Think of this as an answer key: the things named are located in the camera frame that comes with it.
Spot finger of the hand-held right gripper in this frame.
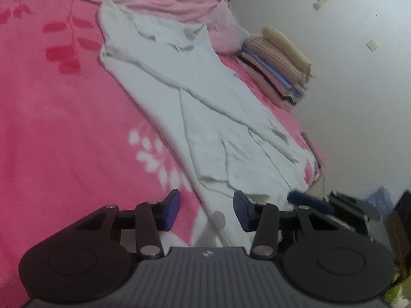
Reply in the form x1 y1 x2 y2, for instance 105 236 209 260
287 191 334 214

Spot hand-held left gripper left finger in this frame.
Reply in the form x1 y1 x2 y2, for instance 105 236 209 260
75 189 181 260

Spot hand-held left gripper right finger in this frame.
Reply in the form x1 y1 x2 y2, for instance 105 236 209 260
234 190 338 260

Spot white shirt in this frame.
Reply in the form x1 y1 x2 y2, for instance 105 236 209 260
99 0 322 247

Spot stack of folded clothes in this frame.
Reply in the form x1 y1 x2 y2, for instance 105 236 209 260
236 26 316 110

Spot blue plastic bag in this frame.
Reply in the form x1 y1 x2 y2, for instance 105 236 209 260
366 186 394 212

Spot pink floral blanket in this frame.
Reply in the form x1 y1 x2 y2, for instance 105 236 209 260
0 0 325 308

